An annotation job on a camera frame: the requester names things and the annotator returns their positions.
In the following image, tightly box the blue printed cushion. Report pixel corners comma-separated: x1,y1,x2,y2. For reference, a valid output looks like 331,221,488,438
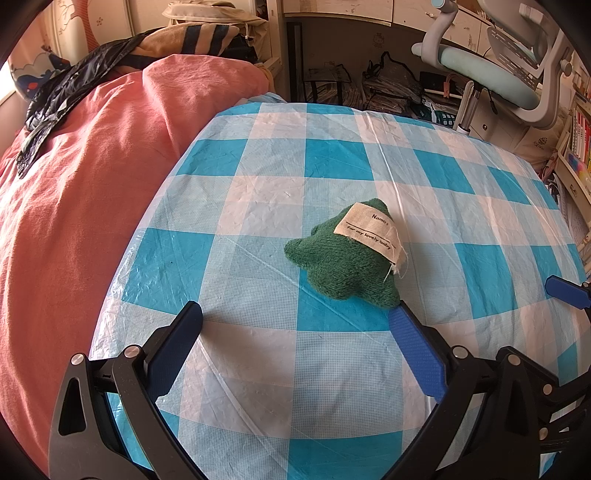
11,50,71,101

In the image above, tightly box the white cloth bundle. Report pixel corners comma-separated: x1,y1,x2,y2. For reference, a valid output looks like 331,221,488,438
163,0,265,25

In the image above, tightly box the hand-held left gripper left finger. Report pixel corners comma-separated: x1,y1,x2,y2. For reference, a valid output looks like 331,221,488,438
48,301,205,480

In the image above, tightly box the pile of bags under desk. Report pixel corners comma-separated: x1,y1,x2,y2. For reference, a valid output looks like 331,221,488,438
304,50,445,121

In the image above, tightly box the blue checked tablecloth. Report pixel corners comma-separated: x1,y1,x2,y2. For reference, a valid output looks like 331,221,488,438
90,95,591,480

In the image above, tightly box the white bookshelf with books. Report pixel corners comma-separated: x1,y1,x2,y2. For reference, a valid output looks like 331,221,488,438
539,92,591,278

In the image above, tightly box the white desk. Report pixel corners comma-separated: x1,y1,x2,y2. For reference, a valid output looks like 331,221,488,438
281,0,492,108

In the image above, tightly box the striped pillow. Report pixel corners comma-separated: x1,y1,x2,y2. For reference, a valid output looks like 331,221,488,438
137,22,242,57

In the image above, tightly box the pink blanket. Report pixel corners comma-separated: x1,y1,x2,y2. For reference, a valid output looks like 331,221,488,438
0,54,271,468

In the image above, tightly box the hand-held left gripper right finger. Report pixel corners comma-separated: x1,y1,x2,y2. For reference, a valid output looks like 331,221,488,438
389,301,546,480

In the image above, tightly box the green plush toy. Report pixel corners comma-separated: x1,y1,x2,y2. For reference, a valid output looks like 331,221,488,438
283,197,410,310

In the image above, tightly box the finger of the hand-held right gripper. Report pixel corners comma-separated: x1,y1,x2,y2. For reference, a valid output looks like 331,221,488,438
545,275,591,320
530,368,591,459

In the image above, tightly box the grey desk chair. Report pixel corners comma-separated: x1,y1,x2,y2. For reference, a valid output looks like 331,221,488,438
410,0,574,136

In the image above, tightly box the white wardrobe with tree print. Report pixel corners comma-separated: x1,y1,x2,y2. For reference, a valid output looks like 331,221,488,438
46,0,177,52

